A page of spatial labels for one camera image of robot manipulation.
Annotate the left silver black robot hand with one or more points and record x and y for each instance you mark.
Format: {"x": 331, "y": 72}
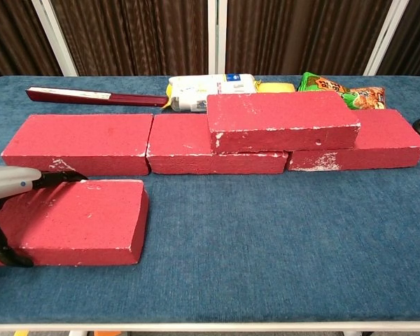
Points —
{"x": 7, "y": 182}

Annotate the red brick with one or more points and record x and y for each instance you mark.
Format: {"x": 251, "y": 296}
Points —
{"x": 178, "y": 136}
{"x": 388, "y": 136}
{"x": 84, "y": 217}
{"x": 84, "y": 140}
{"x": 280, "y": 115}

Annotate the dark red folded fan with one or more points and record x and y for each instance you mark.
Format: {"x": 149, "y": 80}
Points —
{"x": 126, "y": 99}

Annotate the yellow floor tape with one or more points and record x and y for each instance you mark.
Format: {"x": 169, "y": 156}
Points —
{"x": 21, "y": 333}

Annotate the white plastic wrapped packet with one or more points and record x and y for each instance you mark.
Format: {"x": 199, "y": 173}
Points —
{"x": 196, "y": 89}

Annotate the blue felt table cover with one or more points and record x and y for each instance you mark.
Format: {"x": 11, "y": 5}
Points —
{"x": 231, "y": 262}

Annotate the yellow sponge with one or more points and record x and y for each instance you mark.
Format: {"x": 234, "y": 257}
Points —
{"x": 276, "y": 87}

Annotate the green orange snack bag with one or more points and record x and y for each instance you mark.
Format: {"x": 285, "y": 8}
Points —
{"x": 364, "y": 96}

